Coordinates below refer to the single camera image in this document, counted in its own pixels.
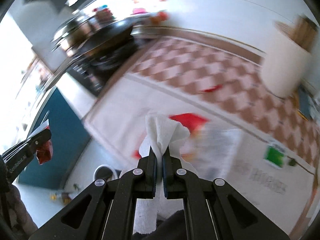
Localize white cylindrical container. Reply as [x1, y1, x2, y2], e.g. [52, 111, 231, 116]
[260, 16, 318, 98]

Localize small red wrapper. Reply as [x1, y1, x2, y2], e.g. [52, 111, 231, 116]
[201, 85, 223, 93]

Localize white trash bin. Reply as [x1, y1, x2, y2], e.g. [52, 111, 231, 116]
[93, 165, 119, 181]

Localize green white medicine packet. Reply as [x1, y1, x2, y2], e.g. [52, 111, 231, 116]
[264, 144, 286, 168]

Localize checkered printed tablecloth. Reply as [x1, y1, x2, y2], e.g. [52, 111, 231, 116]
[84, 35, 319, 239]

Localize red white plastic bag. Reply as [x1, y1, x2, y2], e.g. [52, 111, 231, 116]
[132, 112, 245, 178]

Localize white paper tissue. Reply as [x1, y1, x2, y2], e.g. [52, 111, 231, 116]
[133, 114, 197, 234]

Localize red snack wrapper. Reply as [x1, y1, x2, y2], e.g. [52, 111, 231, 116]
[36, 125, 53, 165]

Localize black wok on stove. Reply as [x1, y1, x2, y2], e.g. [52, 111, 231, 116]
[73, 18, 135, 61]

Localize dark green crumpled wrapper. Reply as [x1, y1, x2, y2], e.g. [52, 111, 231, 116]
[288, 158, 297, 167]

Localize blue kitchen cabinets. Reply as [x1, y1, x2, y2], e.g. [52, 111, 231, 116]
[18, 88, 91, 190]

